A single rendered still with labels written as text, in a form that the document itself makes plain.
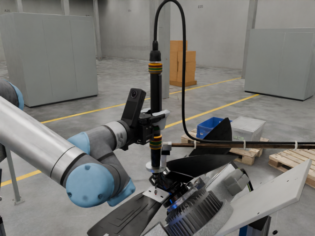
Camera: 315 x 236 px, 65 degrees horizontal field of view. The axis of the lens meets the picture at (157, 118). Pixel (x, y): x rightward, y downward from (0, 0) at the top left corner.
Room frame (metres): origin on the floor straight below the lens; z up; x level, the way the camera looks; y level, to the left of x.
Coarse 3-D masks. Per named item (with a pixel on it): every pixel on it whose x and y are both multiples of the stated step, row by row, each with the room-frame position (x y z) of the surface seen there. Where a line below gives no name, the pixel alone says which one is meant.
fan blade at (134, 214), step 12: (132, 204) 0.73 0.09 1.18; (144, 204) 0.72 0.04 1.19; (156, 204) 0.72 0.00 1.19; (108, 216) 0.70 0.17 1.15; (120, 216) 0.68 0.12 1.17; (132, 216) 0.67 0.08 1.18; (144, 216) 0.66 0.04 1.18; (96, 228) 0.66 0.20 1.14; (108, 228) 0.63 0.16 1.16; (120, 228) 0.62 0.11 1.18; (132, 228) 0.61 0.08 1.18; (144, 228) 0.61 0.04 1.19
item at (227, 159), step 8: (176, 160) 0.61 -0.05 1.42; (184, 160) 0.64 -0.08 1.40; (192, 160) 0.65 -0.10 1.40; (200, 160) 0.66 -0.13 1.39; (208, 160) 0.66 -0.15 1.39; (216, 160) 0.66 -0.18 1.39; (224, 160) 0.67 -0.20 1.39; (232, 160) 0.68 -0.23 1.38; (168, 168) 0.75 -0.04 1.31; (176, 168) 0.74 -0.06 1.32; (184, 168) 0.73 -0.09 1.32; (192, 168) 0.73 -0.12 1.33; (200, 168) 0.72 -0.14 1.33; (208, 168) 0.71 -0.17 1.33; (216, 168) 0.71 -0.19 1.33; (192, 176) 0.78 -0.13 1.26
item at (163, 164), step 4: (164, 144) 0.77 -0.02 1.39; (168, 144) 0.77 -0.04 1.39; (164, 148) 0.76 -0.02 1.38; (168, 148) 0.76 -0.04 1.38; (164, 152) 0.76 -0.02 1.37; (168, 152) 0.76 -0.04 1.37; (164, 156) 0.76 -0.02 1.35; (164, 160) 0.76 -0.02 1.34; (148, 164) 0.78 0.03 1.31; (160, 164) 0.78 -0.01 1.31; (164, 164) 0.76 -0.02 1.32; (148, 168) 0.76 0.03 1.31; (152, 168) 0.76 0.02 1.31; (156, 168) 0.76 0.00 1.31; (160, 168) 0.76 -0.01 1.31; (164, 168) 0.76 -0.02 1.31; (152, 172) 0.75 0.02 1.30; (156, 172) 0.74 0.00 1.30
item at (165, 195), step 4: (148, 188) 0.81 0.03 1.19; (152, 188) 0.81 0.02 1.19; (144, 192) 0.79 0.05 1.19; (148, 192) 0.79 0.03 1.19; (152, 192) 0.79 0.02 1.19; (160, 192) 0.79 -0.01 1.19; (164, 192) 0.78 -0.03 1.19; (168, 192) 0.78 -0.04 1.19; (148, 196) 0.77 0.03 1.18; (152, 196) 0.77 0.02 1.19; (156, 196) 0.77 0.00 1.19; (160, 196) 0.77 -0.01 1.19; (164, 196) 0.76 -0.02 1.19; (168, 196) 0.77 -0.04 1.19; (160, 200) 0.74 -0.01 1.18; (164, 200) 0.75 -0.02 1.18
